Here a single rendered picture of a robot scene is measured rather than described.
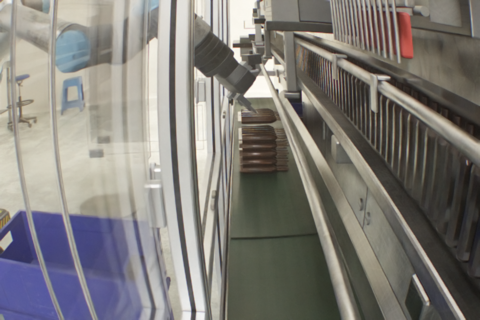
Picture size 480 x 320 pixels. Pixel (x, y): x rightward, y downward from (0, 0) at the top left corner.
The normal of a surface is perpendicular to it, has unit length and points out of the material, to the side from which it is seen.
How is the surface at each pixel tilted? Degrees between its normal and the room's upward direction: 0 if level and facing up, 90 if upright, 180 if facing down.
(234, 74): 74
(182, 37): 90
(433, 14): 90
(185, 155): 90
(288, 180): 2
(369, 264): 55
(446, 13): 90
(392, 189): 0
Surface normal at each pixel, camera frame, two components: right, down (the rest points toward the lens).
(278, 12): 0.01, 0.29
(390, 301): -0.84, -0.53
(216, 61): 0.31, 0.37
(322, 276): -0.03, -0.97
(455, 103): -1.00, 0.03
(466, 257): -0.54, 0.26
